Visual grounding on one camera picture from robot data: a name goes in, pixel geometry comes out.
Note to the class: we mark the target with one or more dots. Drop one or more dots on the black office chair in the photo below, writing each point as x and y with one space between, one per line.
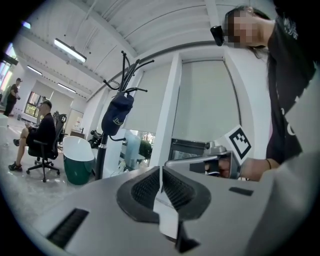
45 152

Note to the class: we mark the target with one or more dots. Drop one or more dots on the person's black shirt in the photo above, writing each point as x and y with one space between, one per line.
287 75

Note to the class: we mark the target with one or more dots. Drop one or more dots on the person's right forearm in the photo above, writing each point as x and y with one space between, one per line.
255 168

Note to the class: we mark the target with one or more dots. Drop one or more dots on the black head camera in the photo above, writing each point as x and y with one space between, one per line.
218 35

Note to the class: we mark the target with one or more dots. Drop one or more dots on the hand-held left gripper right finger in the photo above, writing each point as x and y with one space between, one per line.
185 192

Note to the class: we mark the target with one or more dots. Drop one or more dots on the navy blue cap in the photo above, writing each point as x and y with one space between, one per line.
116 115

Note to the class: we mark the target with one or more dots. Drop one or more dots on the long ceiling lamp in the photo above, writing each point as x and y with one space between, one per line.
66 87
70 51
34 70

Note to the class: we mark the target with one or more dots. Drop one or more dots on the black coat rack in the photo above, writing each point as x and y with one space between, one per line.
101 156

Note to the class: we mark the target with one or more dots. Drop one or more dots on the person's right hand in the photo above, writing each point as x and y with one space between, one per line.
223 167

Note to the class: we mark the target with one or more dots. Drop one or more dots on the black window frame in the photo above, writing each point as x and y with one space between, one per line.
187 146

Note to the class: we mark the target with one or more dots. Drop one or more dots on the black wrist band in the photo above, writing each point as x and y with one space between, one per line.
269 163

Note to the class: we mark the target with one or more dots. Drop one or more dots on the person's head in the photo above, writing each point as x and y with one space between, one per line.
260 35

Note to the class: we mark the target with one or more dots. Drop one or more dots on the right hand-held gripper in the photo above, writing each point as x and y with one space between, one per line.
237 142

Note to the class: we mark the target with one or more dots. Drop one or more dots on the white and green tub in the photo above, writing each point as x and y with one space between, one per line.
77 155

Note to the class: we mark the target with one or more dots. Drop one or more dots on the wide grey roller blind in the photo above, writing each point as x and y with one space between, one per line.
205 105

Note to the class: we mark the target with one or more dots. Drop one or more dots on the narrow grey roller blind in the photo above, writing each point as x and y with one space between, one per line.
147 105

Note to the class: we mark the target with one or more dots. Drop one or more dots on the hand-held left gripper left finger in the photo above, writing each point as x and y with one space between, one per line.
140 192

